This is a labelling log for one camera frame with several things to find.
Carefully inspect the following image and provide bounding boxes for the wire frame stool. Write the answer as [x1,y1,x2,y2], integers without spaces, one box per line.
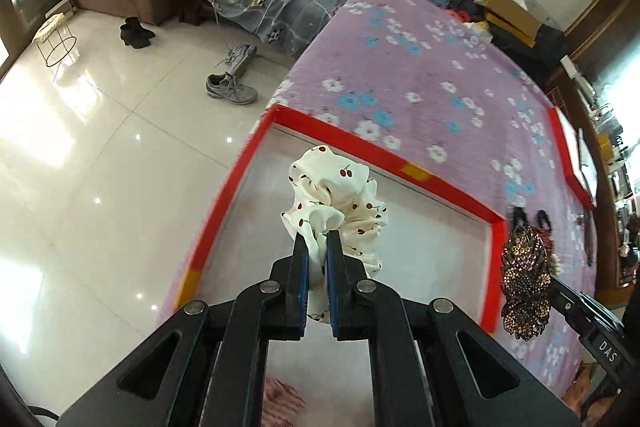
[34,13,78,68]

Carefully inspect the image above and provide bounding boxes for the grey sneaker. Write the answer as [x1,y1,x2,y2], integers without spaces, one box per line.
[226,44,258,78]
[206,72,259,105]

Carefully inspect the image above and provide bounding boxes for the rhinestone hair clip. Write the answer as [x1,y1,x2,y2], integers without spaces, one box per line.
[500,227,553,342]

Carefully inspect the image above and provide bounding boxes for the dark slim hair clip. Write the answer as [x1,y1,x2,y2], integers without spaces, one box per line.
[581,211,597,267]

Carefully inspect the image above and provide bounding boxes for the cardboard box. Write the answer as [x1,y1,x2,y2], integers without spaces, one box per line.
[479,0,544,49]

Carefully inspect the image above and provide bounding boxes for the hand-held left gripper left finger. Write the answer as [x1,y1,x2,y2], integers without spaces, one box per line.
[57,232,311,427]

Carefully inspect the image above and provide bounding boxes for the wooden shelf unit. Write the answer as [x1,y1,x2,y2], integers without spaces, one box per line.
[547,0,640,308]

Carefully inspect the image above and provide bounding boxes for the purple floral blanket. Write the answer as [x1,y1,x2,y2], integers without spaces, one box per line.
[155,0,601,408]

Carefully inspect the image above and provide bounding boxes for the dark clothes pile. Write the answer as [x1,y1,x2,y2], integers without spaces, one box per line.
[447,0,494,26]

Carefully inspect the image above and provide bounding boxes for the white tray with red rim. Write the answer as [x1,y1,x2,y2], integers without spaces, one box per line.
[172,104,510,388]

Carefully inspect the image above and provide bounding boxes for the white cherry print scrunchie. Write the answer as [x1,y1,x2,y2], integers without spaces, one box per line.
[280,145,390,322]

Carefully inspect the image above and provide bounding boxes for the red flat box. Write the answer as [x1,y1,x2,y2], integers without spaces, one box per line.
[547,106,599,209]

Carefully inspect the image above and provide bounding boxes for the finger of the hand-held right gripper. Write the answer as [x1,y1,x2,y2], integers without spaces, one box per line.
[546,274,608,333]

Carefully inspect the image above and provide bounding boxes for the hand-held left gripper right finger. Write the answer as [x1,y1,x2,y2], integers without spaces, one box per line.
[326,229,583,427]

